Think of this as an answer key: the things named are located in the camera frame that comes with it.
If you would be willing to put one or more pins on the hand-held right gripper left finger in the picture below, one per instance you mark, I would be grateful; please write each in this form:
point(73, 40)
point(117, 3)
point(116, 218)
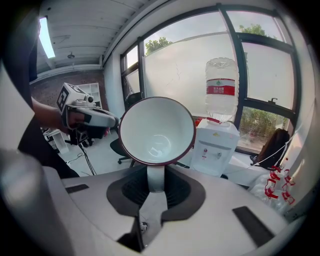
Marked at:
point(95, 200)

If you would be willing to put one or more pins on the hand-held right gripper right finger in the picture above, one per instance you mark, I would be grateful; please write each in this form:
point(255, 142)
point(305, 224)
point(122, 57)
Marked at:
point(220, 200)

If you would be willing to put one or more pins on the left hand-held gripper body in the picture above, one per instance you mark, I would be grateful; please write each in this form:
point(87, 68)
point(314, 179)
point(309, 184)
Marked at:
point(100, 118)

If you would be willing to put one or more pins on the white cup dark red rim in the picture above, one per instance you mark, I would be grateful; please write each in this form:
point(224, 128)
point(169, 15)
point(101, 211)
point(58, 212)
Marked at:
point(155, 120)

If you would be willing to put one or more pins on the white water dispenser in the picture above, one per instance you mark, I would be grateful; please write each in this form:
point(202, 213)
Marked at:
point(215, 140)

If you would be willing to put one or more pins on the person's left forearm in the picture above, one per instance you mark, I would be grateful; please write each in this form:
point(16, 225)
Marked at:
point(47, 116)

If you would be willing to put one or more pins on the clear water bottle red label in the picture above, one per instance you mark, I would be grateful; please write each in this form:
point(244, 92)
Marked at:
point(221, 100)

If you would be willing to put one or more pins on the person's left hand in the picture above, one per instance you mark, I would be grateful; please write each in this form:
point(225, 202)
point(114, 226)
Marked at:
point(75, 120)

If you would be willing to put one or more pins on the black office chair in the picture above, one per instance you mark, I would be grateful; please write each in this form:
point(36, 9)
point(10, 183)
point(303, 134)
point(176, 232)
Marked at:
point(120, 147)

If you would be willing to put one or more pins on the black tripod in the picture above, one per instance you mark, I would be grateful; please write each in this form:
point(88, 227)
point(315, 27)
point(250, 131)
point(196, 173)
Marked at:
point(86, 157)

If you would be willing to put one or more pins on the small white table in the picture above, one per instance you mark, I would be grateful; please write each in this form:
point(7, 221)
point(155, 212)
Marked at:
point(61, 142)

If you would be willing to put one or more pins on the person's black clothing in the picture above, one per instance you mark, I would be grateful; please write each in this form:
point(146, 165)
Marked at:
point(32, 140)

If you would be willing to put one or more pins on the dark brown backpack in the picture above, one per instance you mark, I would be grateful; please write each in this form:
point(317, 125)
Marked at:
point(275, 145)

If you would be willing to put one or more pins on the long ceiling light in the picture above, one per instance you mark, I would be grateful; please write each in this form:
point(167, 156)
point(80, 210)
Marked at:
point(46, 37)

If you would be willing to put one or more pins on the black window frame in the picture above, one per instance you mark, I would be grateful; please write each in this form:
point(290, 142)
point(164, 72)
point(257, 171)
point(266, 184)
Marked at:
point(240, 75)

